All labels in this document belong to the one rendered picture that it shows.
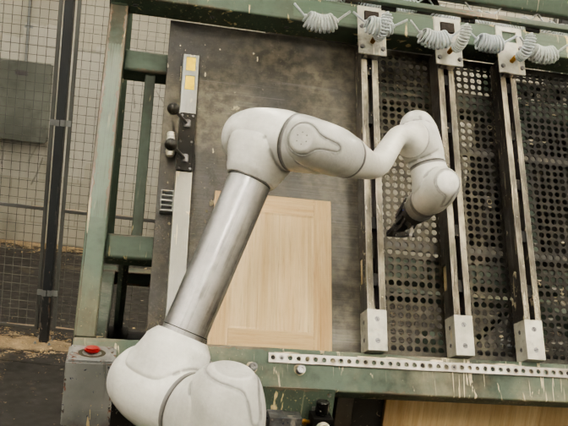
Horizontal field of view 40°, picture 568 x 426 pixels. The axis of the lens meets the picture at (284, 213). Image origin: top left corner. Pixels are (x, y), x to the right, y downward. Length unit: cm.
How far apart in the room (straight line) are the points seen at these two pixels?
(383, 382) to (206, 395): 93
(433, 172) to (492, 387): 74
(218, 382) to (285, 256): 94
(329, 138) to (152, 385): 63
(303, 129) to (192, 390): 57
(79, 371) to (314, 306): 76
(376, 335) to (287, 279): 32
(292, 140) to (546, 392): 131
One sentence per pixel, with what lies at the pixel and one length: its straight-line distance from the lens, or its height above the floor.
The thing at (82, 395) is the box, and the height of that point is 84.
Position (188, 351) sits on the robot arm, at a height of 108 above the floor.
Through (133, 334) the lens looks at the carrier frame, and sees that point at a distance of 293.
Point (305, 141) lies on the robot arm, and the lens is 163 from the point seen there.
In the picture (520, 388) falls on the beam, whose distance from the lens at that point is 255.
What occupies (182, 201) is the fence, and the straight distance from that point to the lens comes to 239.
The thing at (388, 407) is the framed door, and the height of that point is 66.
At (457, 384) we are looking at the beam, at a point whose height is 84.
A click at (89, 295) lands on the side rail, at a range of 228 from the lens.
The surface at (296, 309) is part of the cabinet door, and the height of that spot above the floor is 100.
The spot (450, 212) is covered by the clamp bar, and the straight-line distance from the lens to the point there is 258.
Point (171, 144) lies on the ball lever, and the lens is 233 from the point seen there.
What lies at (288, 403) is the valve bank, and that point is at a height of 76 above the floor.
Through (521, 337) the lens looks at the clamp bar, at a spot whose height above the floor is 97.
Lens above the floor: 163
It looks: 9 degrees down
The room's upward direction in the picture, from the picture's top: 7 degrees clockwise
